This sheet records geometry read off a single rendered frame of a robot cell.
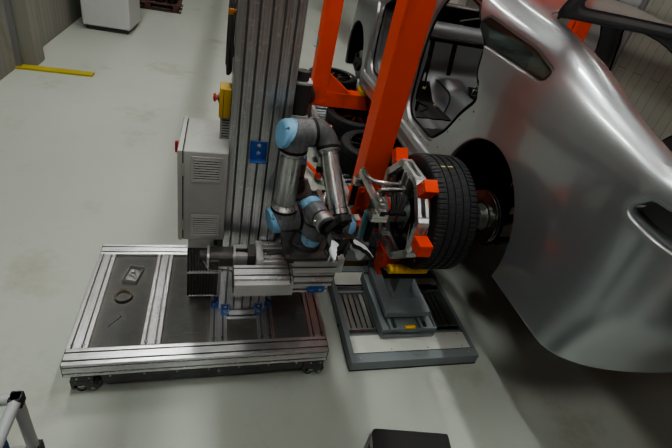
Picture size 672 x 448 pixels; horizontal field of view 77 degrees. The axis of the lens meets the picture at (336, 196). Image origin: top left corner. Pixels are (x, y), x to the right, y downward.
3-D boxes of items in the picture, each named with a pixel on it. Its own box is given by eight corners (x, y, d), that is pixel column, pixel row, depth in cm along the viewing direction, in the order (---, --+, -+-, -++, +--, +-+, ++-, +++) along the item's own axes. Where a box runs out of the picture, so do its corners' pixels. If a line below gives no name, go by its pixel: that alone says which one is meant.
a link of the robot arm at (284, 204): (301, 235, 191) (322, 125, 163) (270, 240, 184) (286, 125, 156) (291, 219, 200) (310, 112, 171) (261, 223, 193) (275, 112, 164)
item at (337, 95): (370, 111, 460) (378, 80, 441) (324, 106, 445) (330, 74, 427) (366, 105, 473) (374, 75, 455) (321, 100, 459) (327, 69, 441)
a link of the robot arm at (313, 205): (317, 210, 166) (321, 192, 162) (329, 227, 158) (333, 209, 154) (299, 212, 162) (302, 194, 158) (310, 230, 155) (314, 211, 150)
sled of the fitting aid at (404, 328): (432, 336, 267) (437, 326, 262) (379, 339, 257) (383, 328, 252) (406, 280, 307) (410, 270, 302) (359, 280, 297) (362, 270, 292)
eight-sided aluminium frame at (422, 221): (408, 279, 233) (440, 197, 204) (397, 279, 231) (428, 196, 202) (380, 219, 277) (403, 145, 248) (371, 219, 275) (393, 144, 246)
